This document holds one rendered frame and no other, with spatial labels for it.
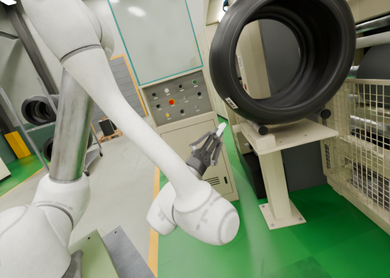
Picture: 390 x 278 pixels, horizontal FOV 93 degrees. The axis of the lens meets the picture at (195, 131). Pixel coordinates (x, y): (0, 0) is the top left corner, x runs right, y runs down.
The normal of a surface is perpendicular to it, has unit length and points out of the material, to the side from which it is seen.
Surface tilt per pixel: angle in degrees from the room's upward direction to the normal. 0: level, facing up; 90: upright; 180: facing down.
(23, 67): 90
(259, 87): 90
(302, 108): 101
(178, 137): 90
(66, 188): 68
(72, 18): 84
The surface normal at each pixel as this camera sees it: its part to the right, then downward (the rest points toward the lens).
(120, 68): 0.17, 0.24
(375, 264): -0.29, -0.92
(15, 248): 0.63, -0.25
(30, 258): 0.81, -0.14
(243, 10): -0.16, 0.18
